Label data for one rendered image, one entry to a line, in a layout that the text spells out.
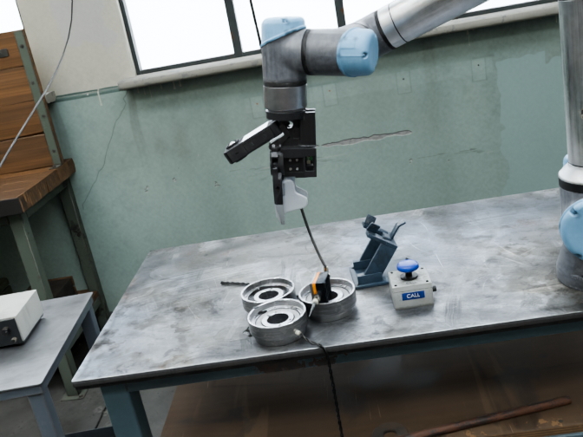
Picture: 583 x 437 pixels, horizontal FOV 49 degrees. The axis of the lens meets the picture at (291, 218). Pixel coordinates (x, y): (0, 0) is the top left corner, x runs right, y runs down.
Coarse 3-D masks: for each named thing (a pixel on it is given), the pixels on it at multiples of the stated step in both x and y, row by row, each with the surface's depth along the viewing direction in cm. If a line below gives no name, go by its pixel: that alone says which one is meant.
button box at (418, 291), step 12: (396, 276) 119; (420, 276) 117; (396, 288) 114; (408, 288) 114; (420, 288) 114; (432, 288) 118; (396, 300) 115; (408, 300) 115; (420, 300) 115; (432, 300) 115
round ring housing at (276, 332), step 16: (272, 304) 119; (288, 304) 119; (304, 304) 115; (256, 320) 116; (272, 320) 116; (288, 320) 113; (304, 320) 112; (256, 336) 112; (272, 336) 110; (288, 336) 110
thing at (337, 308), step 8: (336, 280) 123; (344, 280) 122; (304, 288) 122; (344, 288) 121; (352, 288) 120; (304, 296) 121; (336, 296) 121; (352, 296) 116; (320, 304) 114; (328, 304) 114; (336, 304) 114; (344, 304) 115; (352, 304) 117; (312, 312) 116; (320, 312) 115; (328, 312) 115; (336, 312) 115; (344, 312) 116; (312, 320) 117; (320, 320) 116; (328, 320) 116; (336, 320) 116
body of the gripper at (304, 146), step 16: (304, 112) 111; (288, 128) 112; (304, 128) 112; (272, 144) 113; (288, 144) 113; (304, 144) 112; (288, 160) 113; (304, 160) 112; (288, 176) 114; (304, 176) 113
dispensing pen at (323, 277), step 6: (324, 270) 122; (318, 276) 118; (324, 276) 118; (330, 276) 122; (318, 282) 116; (324, 282) 115; (330, 282) 120; (318, 288) 116; (324, 288) 115; (330, 288) 119; (318, 294) 115; (324, 294) 116; (330, 294) 119; (312, 300) 113; (318, 300) 114; (324, 300) 116; (312, 306) 111
